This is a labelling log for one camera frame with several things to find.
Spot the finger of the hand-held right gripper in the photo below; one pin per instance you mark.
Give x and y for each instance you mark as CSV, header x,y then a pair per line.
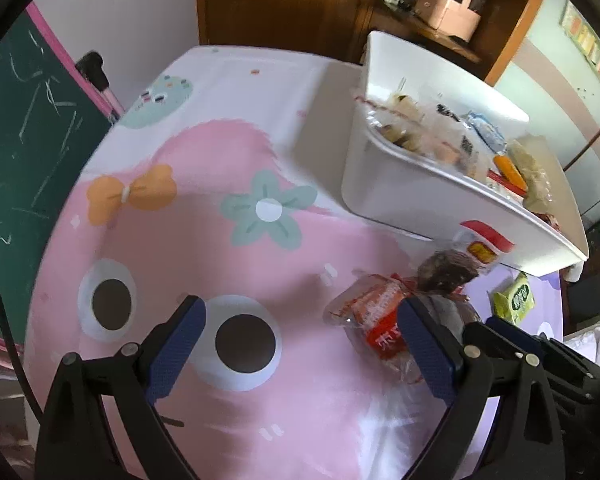
x,y
517,335

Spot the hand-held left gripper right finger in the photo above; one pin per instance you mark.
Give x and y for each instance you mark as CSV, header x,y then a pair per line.
x,y
427,350

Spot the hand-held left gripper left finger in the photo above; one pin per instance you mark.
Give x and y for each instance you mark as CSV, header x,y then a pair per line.
x,y
175,350

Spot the red and clear snack packet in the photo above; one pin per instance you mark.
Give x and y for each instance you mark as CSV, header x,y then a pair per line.
x,y
380,320

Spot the brown snack packet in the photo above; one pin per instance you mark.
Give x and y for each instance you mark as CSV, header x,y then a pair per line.
x,y
447,270

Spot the white plastic bin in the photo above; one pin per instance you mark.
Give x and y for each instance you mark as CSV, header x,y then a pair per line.
x,y
405,195

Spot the clear packet of pale biscuits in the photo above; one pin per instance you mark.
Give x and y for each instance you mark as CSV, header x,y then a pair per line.
x,y
530,175

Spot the light blue snack packet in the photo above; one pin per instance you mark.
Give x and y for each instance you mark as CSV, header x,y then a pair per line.
x,y
487,132

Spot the green snack packet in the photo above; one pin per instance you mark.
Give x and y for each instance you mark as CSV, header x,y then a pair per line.
x,y
515,297

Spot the white printed bedding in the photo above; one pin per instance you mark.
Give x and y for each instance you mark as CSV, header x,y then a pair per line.
x,y
595,340

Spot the red and white snack packet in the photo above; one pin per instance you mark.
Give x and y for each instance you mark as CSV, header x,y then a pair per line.
x,y
500,186

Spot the orange snack packet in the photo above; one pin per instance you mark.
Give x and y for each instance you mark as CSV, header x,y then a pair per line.
x,y
510,170

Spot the clear packet with black print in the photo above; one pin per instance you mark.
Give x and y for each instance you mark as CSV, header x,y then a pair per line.
x,y
455,145

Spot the clear packet of brown cakes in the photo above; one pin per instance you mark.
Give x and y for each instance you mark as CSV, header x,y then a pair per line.
x,y
390,132

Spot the light blue wardrobe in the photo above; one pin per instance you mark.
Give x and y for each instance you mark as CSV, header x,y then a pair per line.
x,y
545,110

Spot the pink printed tablecloth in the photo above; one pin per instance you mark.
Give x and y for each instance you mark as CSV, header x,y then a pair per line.
x,y
230,125

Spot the black easel clamp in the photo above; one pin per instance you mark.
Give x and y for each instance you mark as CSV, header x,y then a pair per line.
x,y
92,67

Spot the brown wooden shelf cabinet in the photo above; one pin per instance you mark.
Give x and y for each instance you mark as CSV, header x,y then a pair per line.
x,y
515,35

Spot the brown wooden door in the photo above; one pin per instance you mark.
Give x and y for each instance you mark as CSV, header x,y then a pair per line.
x,y
280,5

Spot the green chalkboard with pink frame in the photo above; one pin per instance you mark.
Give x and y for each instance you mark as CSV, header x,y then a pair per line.
x,y
20,135

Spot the colourful wall poster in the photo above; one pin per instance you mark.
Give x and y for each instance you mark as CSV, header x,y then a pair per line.
x,y
587,42

